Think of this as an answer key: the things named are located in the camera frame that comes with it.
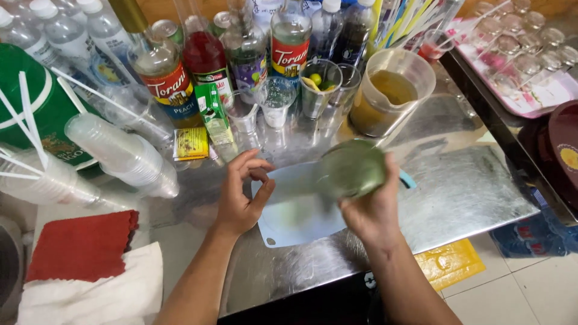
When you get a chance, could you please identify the purple label syrup bottle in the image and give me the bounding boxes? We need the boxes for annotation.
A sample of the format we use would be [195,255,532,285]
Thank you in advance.
[223,0,270,105]

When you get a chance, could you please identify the yellow packet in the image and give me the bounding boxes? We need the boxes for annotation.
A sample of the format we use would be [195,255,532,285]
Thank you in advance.
[172,127,210,162]

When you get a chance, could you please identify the group of small glasses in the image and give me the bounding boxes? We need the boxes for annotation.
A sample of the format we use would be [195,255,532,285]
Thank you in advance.
[469,0,578,98]

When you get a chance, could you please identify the green milk carton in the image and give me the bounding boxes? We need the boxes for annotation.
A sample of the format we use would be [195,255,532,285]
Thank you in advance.
[194,82,236,146]

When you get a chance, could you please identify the light blue cutting board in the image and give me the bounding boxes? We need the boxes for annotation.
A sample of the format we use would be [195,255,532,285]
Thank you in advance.
[251,160,409,249]

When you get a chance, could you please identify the pink tray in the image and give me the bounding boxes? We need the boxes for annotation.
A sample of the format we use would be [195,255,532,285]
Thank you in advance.
[444,17,578,119]

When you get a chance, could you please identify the grey bin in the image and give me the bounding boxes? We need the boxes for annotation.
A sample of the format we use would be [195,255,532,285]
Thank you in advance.
[0,216,24,313]

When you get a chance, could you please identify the pack of water bottles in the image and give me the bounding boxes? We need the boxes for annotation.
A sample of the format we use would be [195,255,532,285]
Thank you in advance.
[489,187,578,259]

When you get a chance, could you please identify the red cloth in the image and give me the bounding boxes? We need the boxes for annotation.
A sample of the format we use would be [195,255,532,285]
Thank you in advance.
[25,209,140,283]

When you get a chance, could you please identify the person's right hand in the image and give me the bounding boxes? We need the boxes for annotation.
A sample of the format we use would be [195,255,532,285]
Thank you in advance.
[338,152,402,254]

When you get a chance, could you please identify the gold capped peach syrup bottle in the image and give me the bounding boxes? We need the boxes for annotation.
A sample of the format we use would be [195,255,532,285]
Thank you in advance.
[108,0,205,130]

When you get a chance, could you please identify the small clear plastic cup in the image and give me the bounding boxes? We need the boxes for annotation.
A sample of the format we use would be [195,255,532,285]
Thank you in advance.
[254,75,298,130]
[223,90,260,135]

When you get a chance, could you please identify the glass with green drink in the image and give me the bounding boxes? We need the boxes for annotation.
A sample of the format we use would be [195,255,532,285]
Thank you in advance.
[316,139,387,200]

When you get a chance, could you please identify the green drink can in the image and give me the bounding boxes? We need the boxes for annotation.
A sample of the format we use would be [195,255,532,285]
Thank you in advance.
[151,19,185,47]
[211,11,234,38]

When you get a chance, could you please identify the clear syrup bottle red label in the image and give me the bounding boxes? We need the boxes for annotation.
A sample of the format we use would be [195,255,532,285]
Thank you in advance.
[269,0,313,89]

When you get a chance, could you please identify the white cloth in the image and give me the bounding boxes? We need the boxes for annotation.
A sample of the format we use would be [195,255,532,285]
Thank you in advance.
[15,241,163,325]

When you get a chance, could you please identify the bundle of white straws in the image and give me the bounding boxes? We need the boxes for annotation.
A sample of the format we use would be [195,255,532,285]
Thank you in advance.
[0,67,173,182]

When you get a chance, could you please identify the dark liquid bottle white cap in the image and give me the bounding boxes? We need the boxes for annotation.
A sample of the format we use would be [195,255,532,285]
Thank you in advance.
[311,0,342,62]
[335,0,376,67]

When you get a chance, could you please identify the plastic pitcher with tea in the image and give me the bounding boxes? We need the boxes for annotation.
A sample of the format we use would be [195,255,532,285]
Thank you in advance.
[350,48,438,139]

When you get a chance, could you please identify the clear drinking glass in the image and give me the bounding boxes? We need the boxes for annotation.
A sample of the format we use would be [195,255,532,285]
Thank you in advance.
[331,63,362,110]

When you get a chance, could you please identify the clear cup with red liquid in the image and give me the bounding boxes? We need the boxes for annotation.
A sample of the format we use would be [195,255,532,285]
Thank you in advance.
[417,29,455,62]

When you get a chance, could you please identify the bundle of coloured straws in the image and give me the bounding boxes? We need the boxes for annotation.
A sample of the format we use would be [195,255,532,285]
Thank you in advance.
[368,0,454,51]

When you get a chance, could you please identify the steel cup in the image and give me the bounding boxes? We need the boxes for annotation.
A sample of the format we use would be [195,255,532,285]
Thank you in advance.
[298,59,344,121]

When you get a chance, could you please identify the black side table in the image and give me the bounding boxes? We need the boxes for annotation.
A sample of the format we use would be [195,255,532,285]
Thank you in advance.
[440,47,578,227]

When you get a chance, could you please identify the person's left hand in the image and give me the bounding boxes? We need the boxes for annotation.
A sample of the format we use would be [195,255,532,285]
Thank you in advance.
[215,148,276,238]

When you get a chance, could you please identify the brown round lid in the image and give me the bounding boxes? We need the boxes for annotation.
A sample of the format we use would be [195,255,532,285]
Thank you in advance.
[518,100,578,209]

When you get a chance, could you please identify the clear water bottle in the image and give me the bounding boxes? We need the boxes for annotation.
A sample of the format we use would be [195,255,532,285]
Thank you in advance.
[0,6,69,76]
[76,0,137,85]
[29,0,101,87]

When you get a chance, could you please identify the lime pieces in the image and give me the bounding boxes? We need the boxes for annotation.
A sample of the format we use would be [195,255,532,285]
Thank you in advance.
[301,72,337,93]

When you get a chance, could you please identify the stack of clear plastic cups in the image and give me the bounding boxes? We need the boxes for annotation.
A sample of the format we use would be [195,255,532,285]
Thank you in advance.
[0,149,129,211]
[64,112,181,200]

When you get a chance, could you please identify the teal tool handle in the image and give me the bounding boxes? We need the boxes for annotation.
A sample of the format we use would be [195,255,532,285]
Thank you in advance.
[399,169,418,190]

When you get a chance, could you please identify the green bucket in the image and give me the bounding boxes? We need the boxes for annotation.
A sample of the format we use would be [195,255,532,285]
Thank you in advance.
[0,43,104,171]

